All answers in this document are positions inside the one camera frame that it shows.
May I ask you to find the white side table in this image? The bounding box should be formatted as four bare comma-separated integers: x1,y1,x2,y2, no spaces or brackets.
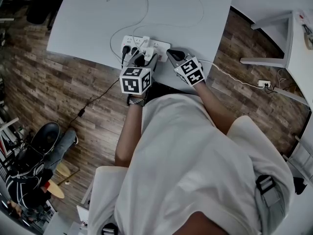
239,9,313,108

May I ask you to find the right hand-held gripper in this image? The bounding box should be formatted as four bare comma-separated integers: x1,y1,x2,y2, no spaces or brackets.
166,47,206,86

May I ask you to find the thin black floor cable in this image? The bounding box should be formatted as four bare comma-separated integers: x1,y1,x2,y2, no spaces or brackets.
265,83,291,94

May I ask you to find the person's right forearm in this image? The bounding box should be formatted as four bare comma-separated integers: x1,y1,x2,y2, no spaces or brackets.
195,82,236,135

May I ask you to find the white power strip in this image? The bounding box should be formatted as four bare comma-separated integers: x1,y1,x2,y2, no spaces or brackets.
121,34,172,63

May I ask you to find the person's white shirt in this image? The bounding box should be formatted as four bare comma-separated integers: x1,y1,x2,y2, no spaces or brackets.
88,93,296,235

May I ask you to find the black power cable with brick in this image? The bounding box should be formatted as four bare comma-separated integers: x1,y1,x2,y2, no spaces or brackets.
68,45,131,127

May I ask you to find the black office chair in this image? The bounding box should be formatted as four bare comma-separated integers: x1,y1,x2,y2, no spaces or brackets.
25,0,65,32

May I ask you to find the grey waist strap black buckle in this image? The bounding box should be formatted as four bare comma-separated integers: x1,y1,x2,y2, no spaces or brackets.
254,175,281,208

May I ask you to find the person's left forearm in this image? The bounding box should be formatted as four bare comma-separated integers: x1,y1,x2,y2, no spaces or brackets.
114,101,144,168

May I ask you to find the round wooden stool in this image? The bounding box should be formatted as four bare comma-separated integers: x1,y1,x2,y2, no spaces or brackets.
56,161,72,179
47,178,66,199

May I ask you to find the white power cord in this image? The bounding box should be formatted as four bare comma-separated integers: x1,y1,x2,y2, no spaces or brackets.
198,59,260,86

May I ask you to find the patterned wristband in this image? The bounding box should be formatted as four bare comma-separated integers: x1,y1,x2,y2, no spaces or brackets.
128,95,145,106

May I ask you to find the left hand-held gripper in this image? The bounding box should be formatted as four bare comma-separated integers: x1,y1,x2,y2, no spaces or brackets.
119,52,158,96

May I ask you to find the white shelf unit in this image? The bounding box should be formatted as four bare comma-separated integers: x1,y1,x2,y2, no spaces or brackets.
283,121,313,193

